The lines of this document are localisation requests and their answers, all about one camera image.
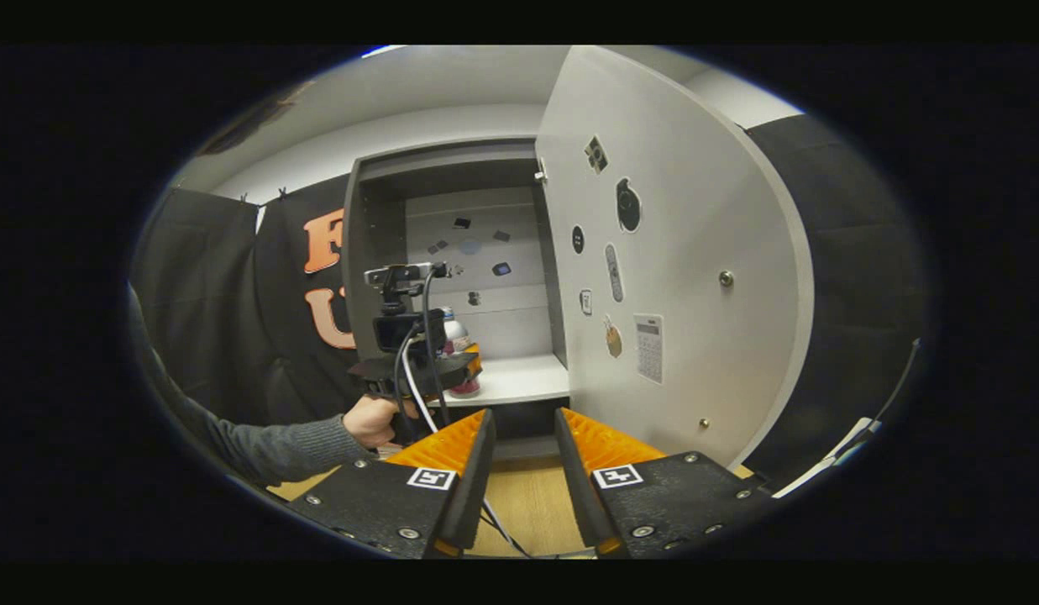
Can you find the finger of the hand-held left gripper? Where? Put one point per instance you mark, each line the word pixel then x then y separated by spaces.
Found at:
pixel 474 360

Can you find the rectangular ceiling light panel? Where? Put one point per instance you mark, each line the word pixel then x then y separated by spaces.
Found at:
pixel 383 50

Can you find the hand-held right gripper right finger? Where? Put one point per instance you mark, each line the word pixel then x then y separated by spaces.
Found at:
pixel 579 496

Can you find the white bottle with red base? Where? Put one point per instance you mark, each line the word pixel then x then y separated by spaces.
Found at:
pixel 456 332

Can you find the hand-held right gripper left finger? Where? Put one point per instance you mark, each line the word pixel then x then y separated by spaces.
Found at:
pixel 473 496

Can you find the black backdrop cloth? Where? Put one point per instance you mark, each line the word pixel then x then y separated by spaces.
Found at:
pixel 847 277

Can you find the light grey cabinet door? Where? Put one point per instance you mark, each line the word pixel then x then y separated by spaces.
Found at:
pixel 695 210

